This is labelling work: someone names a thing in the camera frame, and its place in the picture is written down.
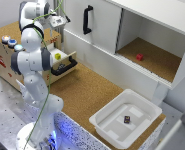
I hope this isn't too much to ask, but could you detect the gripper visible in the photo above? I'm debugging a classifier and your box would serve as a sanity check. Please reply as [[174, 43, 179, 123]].
[[49, 14, 66, 33]]

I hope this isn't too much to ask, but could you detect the yellow block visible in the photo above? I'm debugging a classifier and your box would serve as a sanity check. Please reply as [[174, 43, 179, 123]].
[[54, 52, 63, 61]]

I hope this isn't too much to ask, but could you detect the wooden drawer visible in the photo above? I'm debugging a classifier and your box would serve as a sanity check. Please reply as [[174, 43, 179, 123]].
[[45, 44, 78, 85]]

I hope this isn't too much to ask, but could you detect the wooden drawer box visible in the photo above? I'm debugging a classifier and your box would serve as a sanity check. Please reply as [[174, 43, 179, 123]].
[[0, 21, 63, 93]]

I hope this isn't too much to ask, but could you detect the pink block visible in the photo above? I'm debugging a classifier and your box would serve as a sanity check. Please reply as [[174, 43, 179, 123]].
[[135, 53, 145, 62]]

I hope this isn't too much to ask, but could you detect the purple block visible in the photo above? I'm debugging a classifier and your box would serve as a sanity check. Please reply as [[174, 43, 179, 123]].
[[123, 115, 132, 125]]

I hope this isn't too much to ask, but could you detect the green button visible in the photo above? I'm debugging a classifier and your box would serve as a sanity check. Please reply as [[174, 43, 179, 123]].
[[13, 43, 25, 53]]

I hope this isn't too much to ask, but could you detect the white sliding door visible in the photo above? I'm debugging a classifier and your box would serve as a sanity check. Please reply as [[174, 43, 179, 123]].
[[64, 0, 123, 55]]

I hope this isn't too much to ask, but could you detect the blue button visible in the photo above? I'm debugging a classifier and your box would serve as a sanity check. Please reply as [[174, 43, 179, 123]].
[[7, 38, 18, 48]]

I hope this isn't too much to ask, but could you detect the white cabinet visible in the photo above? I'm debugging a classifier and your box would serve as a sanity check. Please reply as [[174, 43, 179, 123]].
[[62, 0, 185, 108]]

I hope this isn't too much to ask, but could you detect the white plastic box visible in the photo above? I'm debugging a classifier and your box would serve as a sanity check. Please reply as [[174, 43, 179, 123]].
[[88, 88, 164, 150]]

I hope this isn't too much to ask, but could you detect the black door handle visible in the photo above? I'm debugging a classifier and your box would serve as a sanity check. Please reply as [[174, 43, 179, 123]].
[[82, 4, 94, 36]]

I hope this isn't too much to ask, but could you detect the black drawer handle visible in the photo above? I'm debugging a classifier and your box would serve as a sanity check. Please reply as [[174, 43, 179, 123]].
[[50, 55, 79, 77]]

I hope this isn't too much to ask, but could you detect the green cable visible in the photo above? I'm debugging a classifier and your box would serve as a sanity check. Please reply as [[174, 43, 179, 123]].
[[22, 0, 72, 150]]

